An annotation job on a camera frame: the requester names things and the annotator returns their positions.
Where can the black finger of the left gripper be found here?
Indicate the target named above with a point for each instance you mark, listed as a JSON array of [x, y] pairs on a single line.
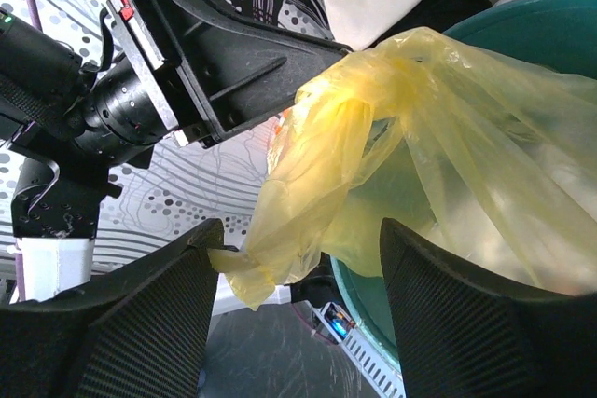
[[252, 70]]

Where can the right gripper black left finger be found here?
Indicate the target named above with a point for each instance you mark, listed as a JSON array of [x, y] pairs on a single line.
[[138, 331]]

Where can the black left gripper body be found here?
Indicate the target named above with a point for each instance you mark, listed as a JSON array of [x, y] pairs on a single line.
[[156, 87]]

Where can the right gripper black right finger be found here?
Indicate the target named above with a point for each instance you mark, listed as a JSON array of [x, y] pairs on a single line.
[[463, 331]]

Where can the yellow trash bag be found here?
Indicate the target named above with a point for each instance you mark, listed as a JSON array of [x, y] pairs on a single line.
[[491, 158]]

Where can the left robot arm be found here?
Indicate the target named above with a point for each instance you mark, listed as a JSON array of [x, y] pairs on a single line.
[[44, 86]]

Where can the teal trash bin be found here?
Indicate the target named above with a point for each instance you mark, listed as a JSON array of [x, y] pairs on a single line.
[[560, 34]]

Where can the aluminium rail base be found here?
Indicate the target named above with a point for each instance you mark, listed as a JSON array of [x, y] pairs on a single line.
[[384, 378]]

